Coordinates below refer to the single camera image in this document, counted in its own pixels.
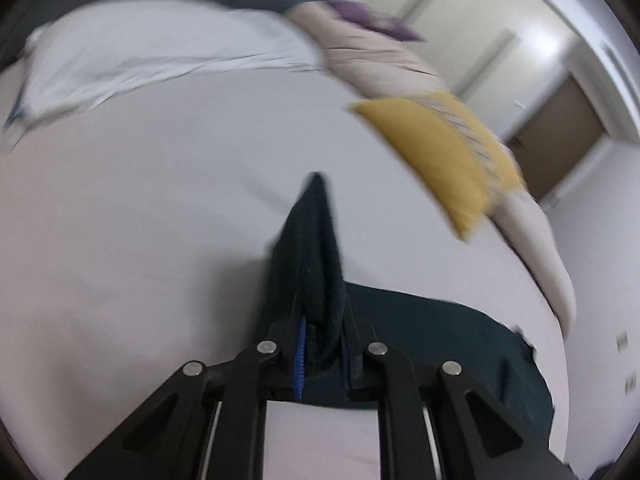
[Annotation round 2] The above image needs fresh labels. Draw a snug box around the white pillow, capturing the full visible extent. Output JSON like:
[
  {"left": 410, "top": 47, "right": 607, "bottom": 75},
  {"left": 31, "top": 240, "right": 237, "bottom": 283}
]
[{"left": 4, "top": 0, "right": 324, "bottom": 127}]

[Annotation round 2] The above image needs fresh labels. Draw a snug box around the brown door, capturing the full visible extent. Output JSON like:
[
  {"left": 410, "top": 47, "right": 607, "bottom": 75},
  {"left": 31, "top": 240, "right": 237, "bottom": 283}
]
[{"left": 506, "top": 77, "right": 605, "bottom": 200}]

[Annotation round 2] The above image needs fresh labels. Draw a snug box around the white wardrobe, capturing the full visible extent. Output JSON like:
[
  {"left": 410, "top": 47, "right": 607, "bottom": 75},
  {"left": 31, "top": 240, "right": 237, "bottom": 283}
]
[{"left": 359, "top": 0, "right": 578, "bottom": 139}]

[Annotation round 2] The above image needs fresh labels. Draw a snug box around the lower wall socket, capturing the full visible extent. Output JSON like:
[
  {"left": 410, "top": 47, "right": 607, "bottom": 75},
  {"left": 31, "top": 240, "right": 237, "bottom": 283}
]
[{"left": 624, "top": 372, "right": 638, "bottom": 396}]

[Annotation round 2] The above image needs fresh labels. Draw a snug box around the white bed sheet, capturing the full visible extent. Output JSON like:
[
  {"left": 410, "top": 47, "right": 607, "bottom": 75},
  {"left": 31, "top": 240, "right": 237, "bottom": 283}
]
[{"left": 1, "top": 68, "right": 568, "bottom": 479}]

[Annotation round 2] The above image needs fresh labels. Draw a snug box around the upper wall socket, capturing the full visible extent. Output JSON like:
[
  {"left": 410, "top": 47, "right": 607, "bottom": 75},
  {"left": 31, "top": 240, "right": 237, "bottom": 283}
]
[{"left": 616, "top": 330, "right": 629, "bottom": 353}]

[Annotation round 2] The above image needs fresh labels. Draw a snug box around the beige duvet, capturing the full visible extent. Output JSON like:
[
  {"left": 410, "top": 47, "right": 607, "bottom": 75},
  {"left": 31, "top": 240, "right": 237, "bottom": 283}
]
[{"left": 285, "top": 1, "right": 577, "bottom": 334}]

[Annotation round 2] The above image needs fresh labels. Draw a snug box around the purple cushion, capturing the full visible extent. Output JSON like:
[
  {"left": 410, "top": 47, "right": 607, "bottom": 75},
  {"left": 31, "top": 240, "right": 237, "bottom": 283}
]
[{"left": 326, "top": 0, "right": 425, "bottom": 42}]

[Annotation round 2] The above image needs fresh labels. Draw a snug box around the wall socket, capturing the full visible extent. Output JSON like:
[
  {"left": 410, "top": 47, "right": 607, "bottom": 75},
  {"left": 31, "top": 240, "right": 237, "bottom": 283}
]
[
  {"left": 616, "top": 330, "right": 629, "bottom": 353},
  {"left": 624, "top": 372, "right": 638, "bottom": 396}
]

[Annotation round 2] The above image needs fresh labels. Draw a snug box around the dark green sweater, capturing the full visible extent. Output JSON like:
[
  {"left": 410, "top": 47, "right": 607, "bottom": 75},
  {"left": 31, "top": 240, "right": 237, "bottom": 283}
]
[{"left": 254, "top": 171, "right": 557, "bottom": 456}]

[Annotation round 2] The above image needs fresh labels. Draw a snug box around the yellow patterned cushion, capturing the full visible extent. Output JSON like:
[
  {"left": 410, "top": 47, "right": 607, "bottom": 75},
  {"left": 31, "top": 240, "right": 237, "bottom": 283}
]
[{"left": 350, "top": 91, "right": 525, "bottom": 240}]

